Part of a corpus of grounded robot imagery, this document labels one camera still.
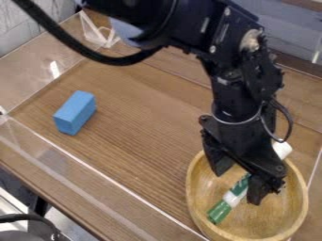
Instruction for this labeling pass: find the green Expo marker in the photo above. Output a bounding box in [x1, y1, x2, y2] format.
[206, 142, 293, 225]

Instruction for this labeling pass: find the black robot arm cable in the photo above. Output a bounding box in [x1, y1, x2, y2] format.
[11, 0, 168, 67]

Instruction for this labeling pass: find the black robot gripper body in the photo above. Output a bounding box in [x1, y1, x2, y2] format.
[199, 103, 290, 178]

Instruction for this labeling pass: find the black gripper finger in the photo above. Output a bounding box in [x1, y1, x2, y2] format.
[247, 174, 286, 205]
[202, 130, 234, 177]

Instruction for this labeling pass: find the brown wooden bowl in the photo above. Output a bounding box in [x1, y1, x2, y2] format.
[186, 152, 309, 241]

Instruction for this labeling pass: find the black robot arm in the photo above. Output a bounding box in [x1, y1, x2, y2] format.
[80, 0, 289, 205]

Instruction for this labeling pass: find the blue foam block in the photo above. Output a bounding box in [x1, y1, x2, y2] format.
[53, 90, 96, 136]

